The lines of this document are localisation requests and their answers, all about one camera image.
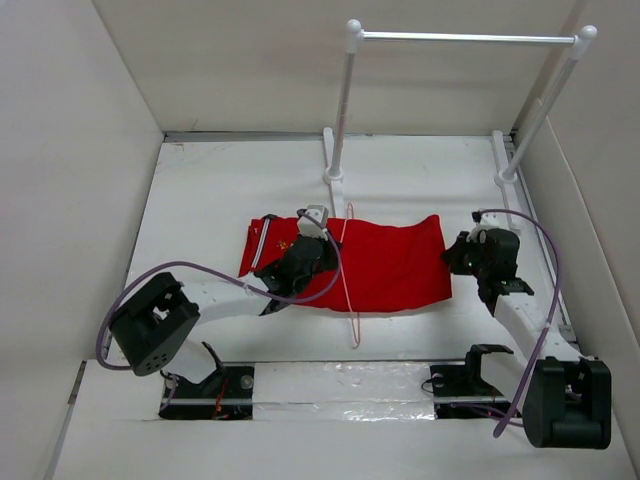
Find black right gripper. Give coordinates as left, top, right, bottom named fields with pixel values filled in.
left=440, top=231, right=490, bottom=279

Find red trousers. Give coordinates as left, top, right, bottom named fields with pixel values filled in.
left=238, top=215, right=452, bottom=313

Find pink wire hanger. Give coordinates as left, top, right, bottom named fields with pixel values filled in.
left=340, top=202, right=361, bottom=349

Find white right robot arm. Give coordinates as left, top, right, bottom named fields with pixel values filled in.
left=442, top=227, right=612, bottom=450

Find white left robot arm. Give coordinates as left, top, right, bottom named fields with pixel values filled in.
left=100, top=232, right=342, bottom=397

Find white metal clothes rack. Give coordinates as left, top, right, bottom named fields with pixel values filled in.
left=322, top=18, right=599, bottom=235

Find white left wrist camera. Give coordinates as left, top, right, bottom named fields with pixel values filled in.
left=297, top=205, right=329, bottom=240

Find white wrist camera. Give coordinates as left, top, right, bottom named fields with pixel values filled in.
left=297, top=205, right=329, bottom=240
left=472, top=211, right=502, bottom=232

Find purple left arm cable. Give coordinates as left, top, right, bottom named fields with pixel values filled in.
left=95, top=209, right=346, bottom=416

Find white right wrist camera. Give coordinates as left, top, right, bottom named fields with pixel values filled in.
left=472, top=211, right=502, bottom=232

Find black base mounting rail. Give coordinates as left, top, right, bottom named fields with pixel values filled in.
left=159, top=361, right=509, bottom=421

